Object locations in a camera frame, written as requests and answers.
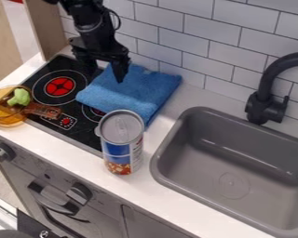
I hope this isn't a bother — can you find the blue cloth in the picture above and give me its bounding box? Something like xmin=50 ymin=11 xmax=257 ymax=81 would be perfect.
xmin=74 ymin=62 xmax=183 ymax=127

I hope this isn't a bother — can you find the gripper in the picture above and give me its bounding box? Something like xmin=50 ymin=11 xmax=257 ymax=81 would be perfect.
xmin=68 ymin=19 xmax=130 ymax=84

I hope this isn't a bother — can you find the toy sink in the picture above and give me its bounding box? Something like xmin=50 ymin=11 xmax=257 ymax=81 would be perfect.
xmin=149 ymin=106 xmax=298 ymax=238

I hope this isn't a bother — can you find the orange pot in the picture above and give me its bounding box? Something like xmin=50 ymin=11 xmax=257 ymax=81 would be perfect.
xmin=0 ymin=85 xmax=63 ymax=128

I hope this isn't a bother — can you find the black tap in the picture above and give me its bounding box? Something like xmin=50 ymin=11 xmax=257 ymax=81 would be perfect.
xmin=243 ymin=51 xmax=298 ymax=126

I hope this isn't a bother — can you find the toy stove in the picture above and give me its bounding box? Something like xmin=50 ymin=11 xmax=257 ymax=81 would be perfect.
xmin=20 ymin=54 xmax=112 ymax=153

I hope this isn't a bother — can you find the green toy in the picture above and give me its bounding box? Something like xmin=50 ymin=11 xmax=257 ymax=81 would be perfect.
xmin=6 ymin=87 xmax=33 ymax=107

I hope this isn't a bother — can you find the blue can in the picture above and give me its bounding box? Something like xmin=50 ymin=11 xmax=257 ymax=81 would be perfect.
xmin=94 ymin=109 xmax=147 ymax=177

